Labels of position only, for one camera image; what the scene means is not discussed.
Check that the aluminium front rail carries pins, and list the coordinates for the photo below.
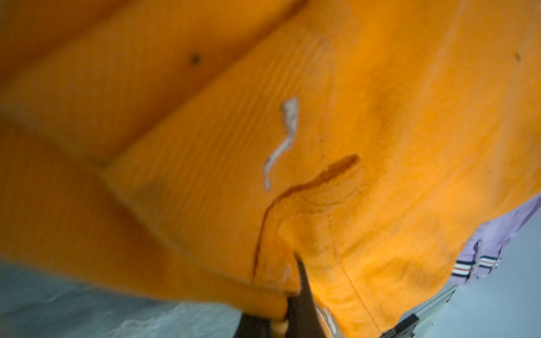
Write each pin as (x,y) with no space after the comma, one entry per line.
(420,320)

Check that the purple folded garment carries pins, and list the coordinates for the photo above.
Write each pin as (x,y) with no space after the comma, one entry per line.
(485,248)

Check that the orange pants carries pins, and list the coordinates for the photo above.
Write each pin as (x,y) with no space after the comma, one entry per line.
(199,150)

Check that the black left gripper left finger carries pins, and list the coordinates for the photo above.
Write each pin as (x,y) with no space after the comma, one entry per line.
(253,327)

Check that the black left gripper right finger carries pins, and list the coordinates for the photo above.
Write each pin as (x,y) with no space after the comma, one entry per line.
(302,317)

